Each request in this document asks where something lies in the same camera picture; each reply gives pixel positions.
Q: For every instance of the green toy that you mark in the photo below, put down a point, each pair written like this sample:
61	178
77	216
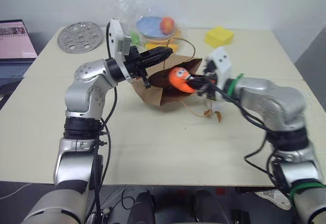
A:
135	37

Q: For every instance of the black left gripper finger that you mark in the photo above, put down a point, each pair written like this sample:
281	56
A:
158	54
146	80

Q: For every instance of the orange red toy peach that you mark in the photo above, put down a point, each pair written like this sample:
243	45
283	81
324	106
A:
167	25

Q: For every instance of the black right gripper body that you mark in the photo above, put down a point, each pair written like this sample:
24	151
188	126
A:
210	86

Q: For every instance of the blue plate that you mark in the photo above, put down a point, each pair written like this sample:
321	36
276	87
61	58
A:
149	26

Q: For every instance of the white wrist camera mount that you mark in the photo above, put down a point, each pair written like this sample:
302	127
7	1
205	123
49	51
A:
222	62
118	40

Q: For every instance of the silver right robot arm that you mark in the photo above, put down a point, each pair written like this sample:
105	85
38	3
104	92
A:
267	99

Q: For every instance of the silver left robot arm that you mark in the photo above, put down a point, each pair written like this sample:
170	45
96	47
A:
86	94

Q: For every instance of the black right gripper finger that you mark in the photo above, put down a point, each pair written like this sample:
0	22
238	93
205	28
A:
200	86
200	78

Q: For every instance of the yellow toy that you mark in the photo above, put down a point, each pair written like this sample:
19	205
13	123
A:
173	46

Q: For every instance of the orange plush toy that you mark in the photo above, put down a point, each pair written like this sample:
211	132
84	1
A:
179	80

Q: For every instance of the yellow block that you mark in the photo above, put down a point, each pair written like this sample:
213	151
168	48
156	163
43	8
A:
220	37

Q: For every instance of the white sneaker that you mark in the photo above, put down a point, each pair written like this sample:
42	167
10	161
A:
276	199

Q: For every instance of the brown paper bag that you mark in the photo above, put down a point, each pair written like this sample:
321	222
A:
152	94

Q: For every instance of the round perforated metal disc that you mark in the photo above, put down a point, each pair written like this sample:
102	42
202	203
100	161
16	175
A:
79	37

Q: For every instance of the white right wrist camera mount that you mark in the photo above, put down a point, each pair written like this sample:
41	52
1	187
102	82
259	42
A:
222	62

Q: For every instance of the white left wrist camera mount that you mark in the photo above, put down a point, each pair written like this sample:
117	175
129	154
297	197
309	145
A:
118	40

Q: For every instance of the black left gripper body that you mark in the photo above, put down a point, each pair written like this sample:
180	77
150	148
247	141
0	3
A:
133	63

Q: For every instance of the clear plastic bag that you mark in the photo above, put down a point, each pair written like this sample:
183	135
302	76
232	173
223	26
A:
127	12

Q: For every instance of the open laptop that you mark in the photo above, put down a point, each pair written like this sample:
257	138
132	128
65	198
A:
15	45

